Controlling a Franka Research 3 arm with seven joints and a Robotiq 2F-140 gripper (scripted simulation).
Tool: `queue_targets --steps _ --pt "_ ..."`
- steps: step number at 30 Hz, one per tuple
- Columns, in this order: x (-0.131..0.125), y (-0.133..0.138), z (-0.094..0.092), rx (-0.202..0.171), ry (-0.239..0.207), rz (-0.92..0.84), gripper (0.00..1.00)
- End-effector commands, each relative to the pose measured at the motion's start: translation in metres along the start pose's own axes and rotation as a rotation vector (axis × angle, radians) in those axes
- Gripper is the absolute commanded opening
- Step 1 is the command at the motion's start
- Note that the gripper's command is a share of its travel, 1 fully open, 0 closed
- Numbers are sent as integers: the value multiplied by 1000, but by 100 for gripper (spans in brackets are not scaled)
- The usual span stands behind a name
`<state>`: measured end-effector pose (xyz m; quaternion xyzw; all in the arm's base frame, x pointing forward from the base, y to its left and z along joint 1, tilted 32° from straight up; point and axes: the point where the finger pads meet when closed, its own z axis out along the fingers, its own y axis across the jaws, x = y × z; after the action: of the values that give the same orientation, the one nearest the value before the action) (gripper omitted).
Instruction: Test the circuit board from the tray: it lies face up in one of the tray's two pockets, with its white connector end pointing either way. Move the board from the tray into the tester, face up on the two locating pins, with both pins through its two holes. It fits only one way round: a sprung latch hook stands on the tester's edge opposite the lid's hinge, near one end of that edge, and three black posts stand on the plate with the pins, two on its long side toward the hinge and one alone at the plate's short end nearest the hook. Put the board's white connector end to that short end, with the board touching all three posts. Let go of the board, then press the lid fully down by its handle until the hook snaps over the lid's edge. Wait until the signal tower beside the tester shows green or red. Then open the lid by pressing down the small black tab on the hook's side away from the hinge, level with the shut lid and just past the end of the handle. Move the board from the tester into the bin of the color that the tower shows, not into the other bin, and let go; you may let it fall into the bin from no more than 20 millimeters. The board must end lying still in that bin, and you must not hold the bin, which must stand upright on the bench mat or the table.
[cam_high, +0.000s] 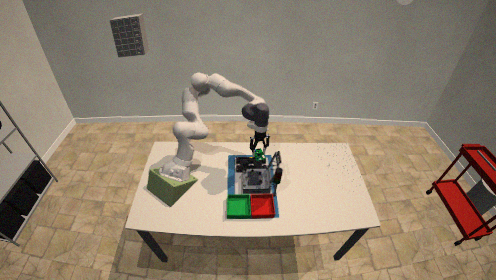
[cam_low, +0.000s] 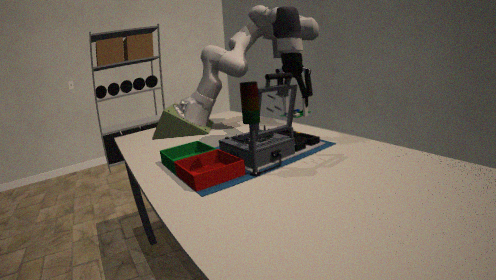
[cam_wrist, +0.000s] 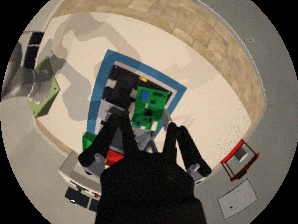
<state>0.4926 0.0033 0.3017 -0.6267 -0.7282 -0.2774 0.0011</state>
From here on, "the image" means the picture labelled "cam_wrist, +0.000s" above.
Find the green bin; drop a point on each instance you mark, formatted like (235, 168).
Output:
(85, 143)

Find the red open-top bin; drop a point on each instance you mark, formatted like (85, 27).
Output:
(113, 157)

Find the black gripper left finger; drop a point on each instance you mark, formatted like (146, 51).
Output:
(92, 160)

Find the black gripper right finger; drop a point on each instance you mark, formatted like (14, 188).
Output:
(194, 164)

